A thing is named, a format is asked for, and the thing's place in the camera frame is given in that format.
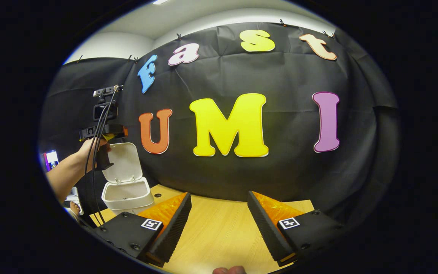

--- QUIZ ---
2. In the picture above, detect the computer monitor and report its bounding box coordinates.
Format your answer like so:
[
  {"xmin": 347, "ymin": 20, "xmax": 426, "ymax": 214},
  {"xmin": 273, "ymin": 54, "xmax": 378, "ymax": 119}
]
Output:
[{"xmin": 43, "ymin": 150, "xmax": 60, "ymax": 172}]

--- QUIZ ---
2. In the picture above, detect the wooden desktop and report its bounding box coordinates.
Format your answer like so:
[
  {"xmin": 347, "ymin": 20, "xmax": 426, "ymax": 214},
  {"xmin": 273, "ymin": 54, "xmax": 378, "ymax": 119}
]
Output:
[{"xmin": 90, "ymin": 185, "xmax": 314, "ymax": 274}]

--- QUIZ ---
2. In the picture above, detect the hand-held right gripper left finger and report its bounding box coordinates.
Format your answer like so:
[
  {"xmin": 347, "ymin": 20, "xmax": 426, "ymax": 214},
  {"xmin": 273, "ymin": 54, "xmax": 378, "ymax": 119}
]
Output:
[{"xmin": 93, "ymin": 193, "xmax": 192, "ymax": 267}]

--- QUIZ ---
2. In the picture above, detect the white desktop garbage bin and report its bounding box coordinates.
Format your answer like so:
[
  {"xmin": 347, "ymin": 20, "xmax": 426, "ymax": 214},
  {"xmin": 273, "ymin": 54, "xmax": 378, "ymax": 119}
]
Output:
[{"xmin": 101, "ymin": 142, "xmax": 155, "ymax": 216}]

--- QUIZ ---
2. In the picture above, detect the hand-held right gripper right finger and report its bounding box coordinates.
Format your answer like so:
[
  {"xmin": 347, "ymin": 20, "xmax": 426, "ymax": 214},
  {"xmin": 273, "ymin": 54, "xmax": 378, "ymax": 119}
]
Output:
[{"xmin": 247, "ymin": 191, "xmax": 351, "ymax": 267}]

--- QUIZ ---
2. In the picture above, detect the black backdrop cloth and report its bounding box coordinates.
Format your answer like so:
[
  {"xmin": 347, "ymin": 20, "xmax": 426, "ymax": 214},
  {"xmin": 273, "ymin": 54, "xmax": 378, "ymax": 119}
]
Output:
[{"xmin": 40, "ymin": 22, "xmax": 400, "ymax": 229}]

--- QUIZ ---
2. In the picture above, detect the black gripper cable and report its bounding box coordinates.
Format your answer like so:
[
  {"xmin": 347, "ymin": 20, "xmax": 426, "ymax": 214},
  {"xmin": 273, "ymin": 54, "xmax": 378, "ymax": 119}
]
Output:
[{"xmin": 85, "ymin": 87, "xmax": 120, "ymax": 226}]

